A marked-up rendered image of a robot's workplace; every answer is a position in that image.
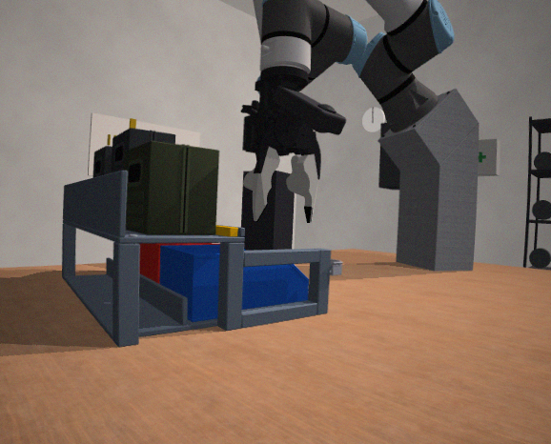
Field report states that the blue bin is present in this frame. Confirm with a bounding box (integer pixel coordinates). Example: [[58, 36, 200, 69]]
[[159, 245, 309, 322]]

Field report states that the olive green tool case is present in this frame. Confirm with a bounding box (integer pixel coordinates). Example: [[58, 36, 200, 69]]
[[123, 141, 219, 235]]

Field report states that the yellow flat bar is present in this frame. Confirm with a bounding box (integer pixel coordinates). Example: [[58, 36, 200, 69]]
[[215, 225, 238, 237]]

